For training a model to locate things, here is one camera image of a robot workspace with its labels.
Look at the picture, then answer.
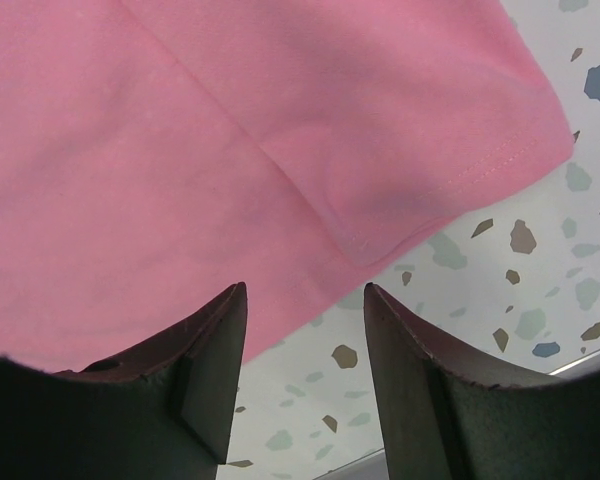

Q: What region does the pink t shirt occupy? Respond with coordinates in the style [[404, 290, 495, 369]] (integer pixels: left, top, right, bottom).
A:
[[0, 1, 573, 370]]

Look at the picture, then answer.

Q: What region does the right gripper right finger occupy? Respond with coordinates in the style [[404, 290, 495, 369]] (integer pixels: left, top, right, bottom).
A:
[[364, 283, 600, 479]]

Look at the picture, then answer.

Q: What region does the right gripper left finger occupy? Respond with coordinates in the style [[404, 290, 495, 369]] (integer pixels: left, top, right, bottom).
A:
[[0, 283, 247, 479]]

